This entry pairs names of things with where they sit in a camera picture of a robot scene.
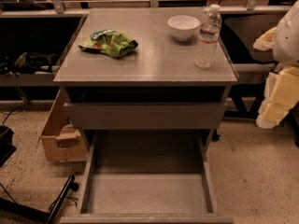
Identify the grey drawer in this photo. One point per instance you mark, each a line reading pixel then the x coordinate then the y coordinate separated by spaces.
pixel 147 178
pixel 90 116

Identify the black chair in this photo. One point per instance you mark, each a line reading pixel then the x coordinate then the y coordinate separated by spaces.
pixel 238 34

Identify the grey drawer cabinet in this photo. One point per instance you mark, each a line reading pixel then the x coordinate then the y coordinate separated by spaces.
pixel 157 86

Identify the clear plastic water bottle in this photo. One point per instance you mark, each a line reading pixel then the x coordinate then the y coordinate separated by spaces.
pixel 207 39

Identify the green chip bag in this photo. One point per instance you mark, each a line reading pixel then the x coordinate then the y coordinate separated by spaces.
pixel 109 42

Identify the grey top drawer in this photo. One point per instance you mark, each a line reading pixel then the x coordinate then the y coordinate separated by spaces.
pixel 90 116

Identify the white bowl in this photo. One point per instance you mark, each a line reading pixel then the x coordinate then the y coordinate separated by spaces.
pixel 183 27

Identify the cardboard box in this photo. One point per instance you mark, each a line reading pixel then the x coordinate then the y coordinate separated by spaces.
pixel 60 140

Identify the black device at left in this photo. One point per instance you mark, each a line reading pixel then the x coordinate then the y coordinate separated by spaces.
pixel 6 146

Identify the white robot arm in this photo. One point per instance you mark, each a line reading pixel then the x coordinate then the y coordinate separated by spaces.
pixel 281 91

